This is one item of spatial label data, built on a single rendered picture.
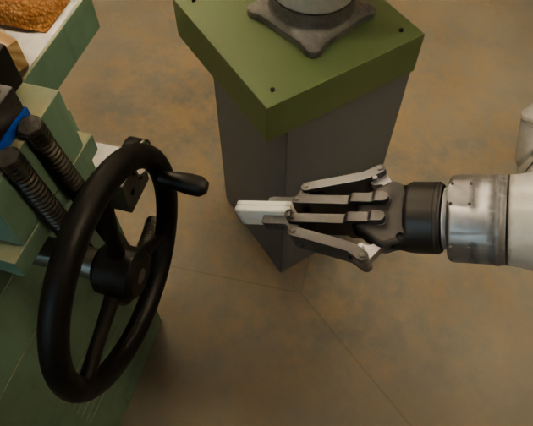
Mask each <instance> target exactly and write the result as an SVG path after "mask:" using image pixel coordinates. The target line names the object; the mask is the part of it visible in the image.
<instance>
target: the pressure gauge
mask: <svg viewBox="0 0 533 426"><path fill-rule="evenodd" d="M134 143H145V144H148V145H150V144H151V142H150V140H148V139H142V138H138V137H134V136H129V137H128V138H127V139H126V140H125V141H124V142H123V144H122V147H124V146H126V145H130V144H134ZM122 147H121V148H122ZM145 173H146V169H139V170H137V171H136V172H133V173H132V174H131V176H135V175H136V176H138V177H141V176H143V175H144V174H145Z"/></svg>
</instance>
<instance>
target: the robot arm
mask: <svg viewBox="0 0 533 426"><path fill-rule="evenodd" d="M247 14H248V16H249V17H250V18H252V19H255V20H258V21H260V22H262V23H263V24H264V25H266V26H268V27H269V28H271V29H272V30H274V31H276V32H277V33H278V34H279V35H281V36H282V37H284V38H285V39H287V40H288V41H290V42H292V43H293V44H295V45H296V46H297V47H298V48H299V49H300V50H301V51H302V52H303V53H304V54H305V55H306V56H307V57H309V58H318V57H320V56H321V55H322V54H323V52H324V51H325V50H326V48H328V47H329V46H331V45H332V44H333V43H334V42H335V41H337V40H338V39H340V38H341V37H343V36H344V35H346V34H347V33H349V32H350V31H351V30H352V29H354V28H355V27H357V26H358V25H360V24H361V23H363V22H366V21H367V20H371V19H374V18H375V16H376V7H375V5H373V4H372V3H368V2H366V1H363V0H258V1H255V2H253V3H250V4H249V5H248V7H247ZM515 161H516V163H517V174H509V179H508V175H504V174H502V173H500V174H497V175H454V176H452V177H451V179H450V181H449V185H448V188H446V185H445V184H444V183H442V182H412V183H410V184H409V185H403V184H401V183H398V182H392V181H391V179H390V178H389V176H388V175H387V170H386V167H385V166H384V165H383V164H381V165H377V166H375V167H373V168H371V169H369V170H366V171H364V172H357V173H352V174H348V175H343V176H338V177H330V178H325V179H321V180H316V181H311V182H307V183H303V184H302V185H301V190H300V192H299V193H298V194H296V195H295V196H294V197H271V198H269V200H268V201H256V200H238V202H237V205H236V206H235V209H234V210H235V211H236V213H237V215H238V216H239V218H240V220H241V221H242V222H243V224H256V225H264V227H265V228H266V229H268V230H278V231H288V234H289V236H290V237H291V239H292V241H293V243H294V245H295V246H296V247H299V248H302V249H307V250H310V251H313V252H316V253H319V254H324V255H327V256H330V257H333V258H336V259H341V260H344V261H348V262H350V263H352V264H354V265H355V266H357V267H358V268H359V269H361V270H362V271H364V272H370V271H371V270H372V267H373V266H372V262H373V261H374V260H375V259H376V258H377V257H378V256H379V255H380V254H381V253H383V254H389V253H392V252H393V251H397V250H403V251H406V252H409V253H414V254H440V253H442V252H443V251H444V249H446V250H447V255H448V259H449V260H450V261H452V262H455V263H469V264H483V265H495V266H501V265H506V258H507V266H513V267H519V268H523V269H527V270H531V271H533V102H532V103H531V104H530V105H529V106H528V107H526V108H525V109H524V110H523V111H522V113H521V119H520V126H519V137H518V142H517V147H516V151H515ZM314 191H315V192H314ZM297 212H298V213H297ZM329 235H342V236H350V237H351V238H362V239H364V240H365V241H366V242H368V243H369V244H370V245H365V244H363V243H359V244H358V245H357V244H355V243H352V242H350V241H348V240H344V239H342V238H336V237H333V236H329Z"/></svg>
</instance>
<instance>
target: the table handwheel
mask: <svg viewBox="0 0 533 426"><path fill-rule="evenodd" d="M139 169H146V170H147V171H148V173H149V175H150V177H151V180H152V182H153V186H154V189H155V195H156V209H157V213H156V229H155V236H153V237H152V238H151V239H150V240H148V241H147V242H146V243H145V244H143V245H142V246H140V247H139V248H138V247H135V246H131V245H128V244H124V243H123V242H122V239H121V236H120V232H119V230H118V223H117V219H116V216H115V211H114V207H113V199H112V197H113V195H114V194H115V193H116V191H117V190H118V188H119V187H120V185H121V184H122V183H123V182H124V180H125V179H126V178H127V177H129V176H130V175H131V174H132V173H133V172H136V171H137V170H139ZM161 170H162V171H170V172H172V171H173V169H172V167H171V165H170V163H169V161H168V159H167V157H166V156H165V155H164V154H163V153H162V152H161V151H160V150H159V149H158V148H157V147H155V146H153V145H148V144H145V143H134V144H130V145H126V146H124V147H122V148H120V149H118V150H115V151H114V152H113V153H112V154H111V155H109V156H108V157H107V158H106V159H105V160H104V161H103V162H102V163H101V164H100V165H99V166H98V167H97V168H96V169H95V170H94V172H93V173H92V174H91V175H90V176H89V177H88V178H87V180H86V181H85V183H84V184H83V186H82V187H81V189H80V191H79V192H78V193H77V195H76V197H75V199H74V201H73V203H72V205H71V206H70V208H69V210H68V213H67V215H66V216H65V218H64V220H63V223H62V226H61V227H60V229H59V232H58V235H57V237H56V238H55V237H51V236H48V238H47V240H46V242H45V243H44V244H43V246H42V248H41V250H40V252H39V254H38V255H37V256H36V259H35V261H34V262H33V265H38V266H41V267H45V268H47V269H46V273H45V276H44V280H43V283H42V288H41V296H40V302H39V308H38V315H37V331H36V337H37V351H38V358H39V364H40V368H41V373H42V375H43V378H44V380H45V381H46V383H47V386H48V387H49V389H50V390H51V392H52V393H53V394H54V395H55V396H57V397H58V398H59V399H61V400H63V401H66V402H69V403H85V402H88V401H91V400H94V399H96V398H97V397H98V396H100V395H102V394H103V393H105V392H106V391H107V390H108V389H109V388H110V387H111V386H112V385H113V384H114V383H115V382H116V381H117V380H118V379H119V378H120V376H121V375H122V374H123V373H124V371H125V370H126V369H127V368H128V366H129V365H130V363H131V361H132V360H133V358H134V357H135V354H136V353H137V352H138V350H139V348H140V346H141V344H142V342H143V341H144V339H145V337H146V334H147V331H148V330H149V328H150V326H151V322H152V321H153V318H154V316H155V313H156V311H157V307H158V305H159V303H160V300H161V297H162V293H163V290H164V287H165V284H166V281H167V278H168V272H169V268H170V265H171V261H172V257H173V248H174V243H175V237H176V230H177V220H178V194H177V191H176V190H173V189H170V188H167V187H165V186H162V185H160V184H158V183H157V176H158V173H159V172H160V171H161ZM99 220H100V223H101V225H102V231H103V235H104V239H105V244H104V245H102V246H101V247H100V248H94V247H91V246H89V244H90V241H91V238H92V235H93V233H94V231H95V229H96V226H97V224H98V222H99ZM150 255H151V258H150V257H149V256H150ZM79 277H83V278H86V279H89V280H90V283H91V286H92V288H93V290H94V291H95V292H97V293H100V294H104V298H103V301H102V306H101V309H100V312H99V315H98V318H97V322H96V327H95V329H94V332H93V336H92V338H91V343H90V345H89V348H88V351H87V353H86V355H85V360H84V362H83V365H82V368H81V371H80V374H78V373H77V372H76V370H75V368H74V365H73V361H72V358H71V351H70V324H71V315H72V308H73V303H74V295H75V290H76V286H77V282H78V279H79ZM138 296H139V299H138V301H137V304H136V305H135V309H134V311H133V313H132V315H131V317H130V319H129V322H128V324H127V325H126V327H125V329H124V332H123V334H122V335H121V336H120V338H119V339H118V342H117V343H116V345H115V346H114V348H113V349H112V351H111V352H110V353H109V354H108V356H107V357H106V358H105V359H104V361H103V362H102V363H101V364H100V361H101V358H102V353H103V350H104V347H105V344H106V340H107V336H108V333H109V331H110V329H111V326H112V323H113V319H114V316H115V314H116V311H117V308H118V305H119V302H120V299H123V300H126V301H132V300H133V299H135V298H137V297H138ZM99 364H100V365H99Z"/></svg>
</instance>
